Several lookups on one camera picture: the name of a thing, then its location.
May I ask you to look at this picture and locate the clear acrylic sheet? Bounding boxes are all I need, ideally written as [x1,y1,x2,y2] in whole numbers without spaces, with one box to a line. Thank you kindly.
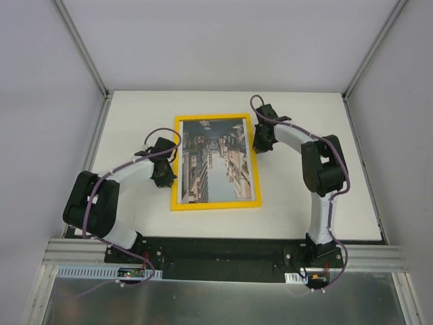
[176,118,254,204]

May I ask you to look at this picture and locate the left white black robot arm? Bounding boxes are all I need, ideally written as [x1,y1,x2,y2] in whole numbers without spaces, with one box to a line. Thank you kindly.
[63,137,179,263]

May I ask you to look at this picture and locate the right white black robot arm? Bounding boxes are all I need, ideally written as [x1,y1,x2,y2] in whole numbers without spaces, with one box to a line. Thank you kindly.
[252,104,350,267]

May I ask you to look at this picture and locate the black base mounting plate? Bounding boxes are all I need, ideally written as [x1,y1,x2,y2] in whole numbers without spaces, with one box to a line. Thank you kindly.
[104,236,349,281]

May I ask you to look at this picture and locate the shiny metal sheet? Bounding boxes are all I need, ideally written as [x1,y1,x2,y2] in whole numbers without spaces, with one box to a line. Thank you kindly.
[43,273,405,324]

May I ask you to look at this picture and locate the left white slotted cable duct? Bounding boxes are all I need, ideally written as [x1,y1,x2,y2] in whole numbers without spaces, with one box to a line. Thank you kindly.
[58,265,162,281]

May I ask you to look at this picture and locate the white slotted cable duct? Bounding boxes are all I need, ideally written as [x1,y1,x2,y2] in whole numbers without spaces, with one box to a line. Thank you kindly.
[58,265,162,281]
[284,273,308,285]

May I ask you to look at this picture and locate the right white slotted cable duct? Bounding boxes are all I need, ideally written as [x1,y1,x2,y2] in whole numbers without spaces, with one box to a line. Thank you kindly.
[284,273,308,285]

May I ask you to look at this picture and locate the aluminium front rail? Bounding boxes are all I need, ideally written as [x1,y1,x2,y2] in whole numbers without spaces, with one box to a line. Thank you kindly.
[43,238,409,273]

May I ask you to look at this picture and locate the right aluminium corner post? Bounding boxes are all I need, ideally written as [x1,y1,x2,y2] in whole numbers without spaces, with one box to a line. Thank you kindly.
[342,0,410,102]

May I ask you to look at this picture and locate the aluminium corner post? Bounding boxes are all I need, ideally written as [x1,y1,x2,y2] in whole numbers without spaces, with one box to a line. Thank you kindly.
[342,0,410,102]
[51,0,109,99]

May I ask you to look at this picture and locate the left aluminium corner post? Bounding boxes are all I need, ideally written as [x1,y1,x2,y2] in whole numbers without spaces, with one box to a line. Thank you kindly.
[51,0,109,99]

